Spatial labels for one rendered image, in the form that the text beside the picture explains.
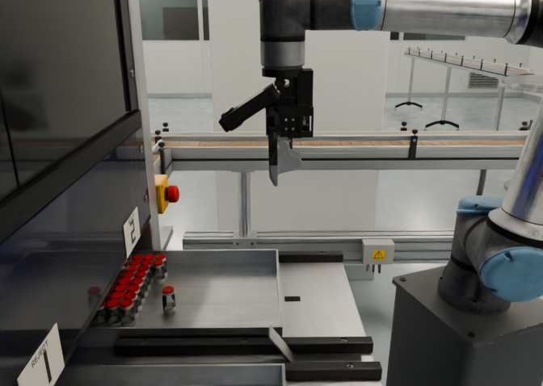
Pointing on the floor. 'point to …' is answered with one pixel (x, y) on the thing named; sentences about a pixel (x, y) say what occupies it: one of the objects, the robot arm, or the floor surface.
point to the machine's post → (149, 239)
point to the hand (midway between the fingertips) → (271, 178)
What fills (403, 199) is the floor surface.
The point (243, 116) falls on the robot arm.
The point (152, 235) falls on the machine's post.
